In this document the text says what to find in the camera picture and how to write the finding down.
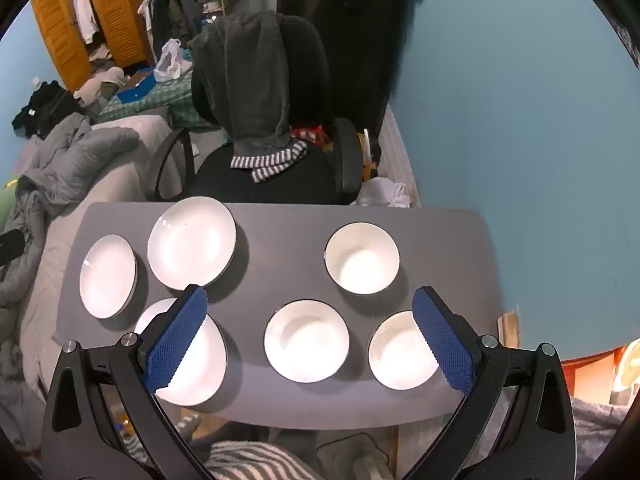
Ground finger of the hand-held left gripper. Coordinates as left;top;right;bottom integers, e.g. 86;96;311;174
0;229;26;266

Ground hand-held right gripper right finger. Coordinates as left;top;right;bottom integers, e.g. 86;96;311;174
400;286;577;480

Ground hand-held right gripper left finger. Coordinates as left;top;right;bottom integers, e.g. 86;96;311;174
42;285;216;480

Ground white black-rimmed plate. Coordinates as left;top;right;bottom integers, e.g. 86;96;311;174
147;196;238;291
79;234;138;320
134;297;229;407

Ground white bowl blue wave pattern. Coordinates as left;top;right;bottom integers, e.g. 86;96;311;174
324;222;401;296
368;310;453;392
263;300;351;385

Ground green cloth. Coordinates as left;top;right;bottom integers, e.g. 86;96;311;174
0;175;23;241

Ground wooden board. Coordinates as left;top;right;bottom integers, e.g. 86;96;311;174
497;310;521;350

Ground grey duvet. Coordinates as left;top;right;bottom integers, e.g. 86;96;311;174
0;112;171;401

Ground grey striped clothing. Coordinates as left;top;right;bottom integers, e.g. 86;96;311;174
120;412;326;480

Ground black clothes pile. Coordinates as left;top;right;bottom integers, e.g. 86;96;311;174
11;80;88;138

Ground orange cabinet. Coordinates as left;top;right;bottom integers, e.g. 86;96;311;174
560;345;618;403

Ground white knotted bag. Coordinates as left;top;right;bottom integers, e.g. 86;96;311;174
357;177;413;208

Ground black office chair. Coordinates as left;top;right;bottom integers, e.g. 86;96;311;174
145;12;363;206

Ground grey quilt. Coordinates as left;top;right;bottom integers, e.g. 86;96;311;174
570;395;631;480

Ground orange printed bag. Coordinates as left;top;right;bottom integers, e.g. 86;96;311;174
356;129;383;181

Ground white round appliance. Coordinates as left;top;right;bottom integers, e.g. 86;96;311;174
611;337;640;406

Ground beige clothes pile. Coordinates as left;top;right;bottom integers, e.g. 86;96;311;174
74;66;126;108

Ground blue flat box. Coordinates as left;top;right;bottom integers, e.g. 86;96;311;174
116;67;157;103

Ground green checkered bedspread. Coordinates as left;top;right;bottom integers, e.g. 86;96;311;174
95;67;221;131

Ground white plastic bag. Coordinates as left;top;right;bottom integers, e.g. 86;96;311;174
152;38;193;82

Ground red checkered cloth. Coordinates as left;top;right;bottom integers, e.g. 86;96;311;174
291;125;328;147

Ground white hanging shirt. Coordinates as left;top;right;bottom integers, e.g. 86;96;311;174
71;0;101;45

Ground orange wooden wardrobe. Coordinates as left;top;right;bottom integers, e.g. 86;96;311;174
31;0;152;92

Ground dark grey hoodie striped hem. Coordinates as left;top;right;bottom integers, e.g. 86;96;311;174
187;10;310;184

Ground dark clothes on rack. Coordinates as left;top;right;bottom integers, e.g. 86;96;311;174
137;0;206;63

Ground black hanging coat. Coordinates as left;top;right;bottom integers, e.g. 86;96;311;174
276;0;431;133

